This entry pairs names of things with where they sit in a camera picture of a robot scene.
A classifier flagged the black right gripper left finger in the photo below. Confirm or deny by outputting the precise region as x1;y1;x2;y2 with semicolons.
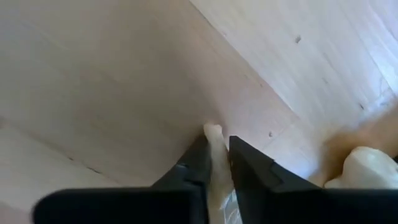
30;133;213;224

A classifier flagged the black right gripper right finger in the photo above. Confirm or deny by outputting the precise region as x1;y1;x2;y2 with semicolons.
228;135;398;224

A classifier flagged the small white garlic clove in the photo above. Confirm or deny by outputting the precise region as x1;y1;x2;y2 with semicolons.
203;123;243;224

